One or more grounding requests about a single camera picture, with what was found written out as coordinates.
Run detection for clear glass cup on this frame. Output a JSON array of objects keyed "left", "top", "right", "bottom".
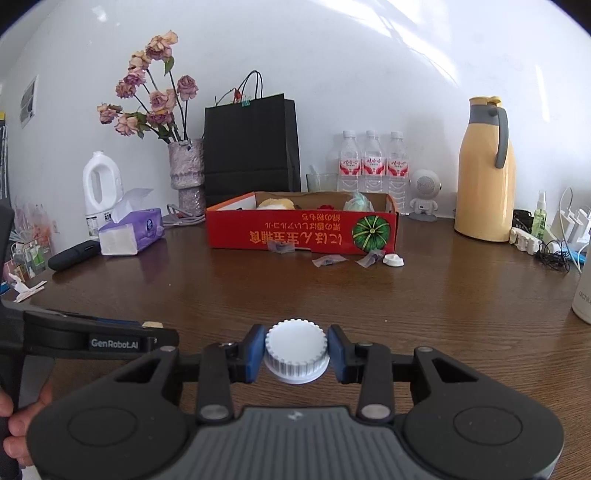
[{"left": 307, "top": 167, "right": 338, "bottom": 193}]

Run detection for white power strip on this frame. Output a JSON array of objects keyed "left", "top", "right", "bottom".
[{"left": 510, "top": 226, "right": 555, "bottom": 253}]

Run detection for white charger stand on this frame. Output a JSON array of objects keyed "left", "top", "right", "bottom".
[{"left": 556, "top": 187, "right": 591, "bottom": 245}]

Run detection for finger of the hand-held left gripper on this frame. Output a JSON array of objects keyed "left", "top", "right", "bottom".
[{"left": 24, "top": 309, "right": 180, "bottom": 359}]

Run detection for white cylindrical container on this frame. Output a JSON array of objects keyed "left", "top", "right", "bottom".
[{"left": 571, "top": 240, "right": 591, "bottom": 325}]

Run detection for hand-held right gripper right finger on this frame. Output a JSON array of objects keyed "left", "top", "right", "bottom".
[{"left": 326, "top": 324, "right": 481, "bottom": 422}]

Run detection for grey cable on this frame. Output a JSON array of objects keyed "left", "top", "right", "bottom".
[{"left": 164, "top": 203, "right": 206, "bottom": 228}]

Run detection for red cardboard box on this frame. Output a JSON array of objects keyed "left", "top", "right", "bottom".
[{"left": 205, "top": 191, "right": 399, "bottom": 256}]

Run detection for green spray bottle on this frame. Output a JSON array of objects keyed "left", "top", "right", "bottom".
[{"left": 531, "top": 191, "right": 548, "bottom": 240}]

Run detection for person's left hand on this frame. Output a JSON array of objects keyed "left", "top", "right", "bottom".
[{"left": 0, "top": 382, "right": 54, "bottom": 468}]

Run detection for purple tissue box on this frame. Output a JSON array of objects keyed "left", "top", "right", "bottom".
[{"left": 98, "top": 188, "right": 166, "bottom": 256}]

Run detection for black oblong case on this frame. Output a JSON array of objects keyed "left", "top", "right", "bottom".
[{"left": 47, "top": 240, "right": 101, "bottom": 272}]

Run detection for yellow thermos jug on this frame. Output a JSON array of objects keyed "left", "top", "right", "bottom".
[{"left": 454, "top": 96, "right": 517, "bottom": 243}]

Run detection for white robot-shaped speaker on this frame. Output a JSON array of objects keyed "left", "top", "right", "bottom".
[{"left": 410, "top": 169, "right": 443, "bottom": 223}]

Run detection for dried pink flowers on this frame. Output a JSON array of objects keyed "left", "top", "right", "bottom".
[{"left": 97, "top": 30, "right": 199, "bottom": 145}]

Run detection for black thin cable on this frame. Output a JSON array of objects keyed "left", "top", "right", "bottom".
[{"left": 536, "top": 240, "right": 571, "bottom": 273}]

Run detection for clear water bottle red label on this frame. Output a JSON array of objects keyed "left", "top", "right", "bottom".
[
  {"left": 337, "top": 130, "right": 361, "bottom": 193},
  {"left": 361, "top": 130, "right": 386, "bottom": 193},
  {"left": 386, "top": 131, "right": 411, "bottom": 214}
]

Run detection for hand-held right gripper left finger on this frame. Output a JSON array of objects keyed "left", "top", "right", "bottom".
[{"left": 113, "top": 324, "right": 267, "bottom": 424}]

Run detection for clear acrylic card holder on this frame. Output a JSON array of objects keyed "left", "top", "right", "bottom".
[{"left": 9, "top": 196, "right": 58, "bottom": 280}]

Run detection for white detergent bottle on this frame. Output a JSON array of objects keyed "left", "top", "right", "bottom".
[{"left": 83, "top": 151, "right": 124, "bottom": 240}]

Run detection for large white ridged bottle cap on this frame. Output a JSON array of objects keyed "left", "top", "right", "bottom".
[{"left": 263, "top": 319, "right": 331, "bottom": 385}]

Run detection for wall sticker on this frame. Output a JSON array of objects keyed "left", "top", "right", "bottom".
[{"left": 20, "top": 76, "right": 38, "bottom": 129}]

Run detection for black paper bag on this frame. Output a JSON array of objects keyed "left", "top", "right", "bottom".
[{"left": 203, "top": 70, "right": 302, "bottom": 208}]

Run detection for purple textured vase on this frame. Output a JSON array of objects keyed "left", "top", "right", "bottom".
[{"left": 167, "top": 138, "right": 206, "bottom": 217}]

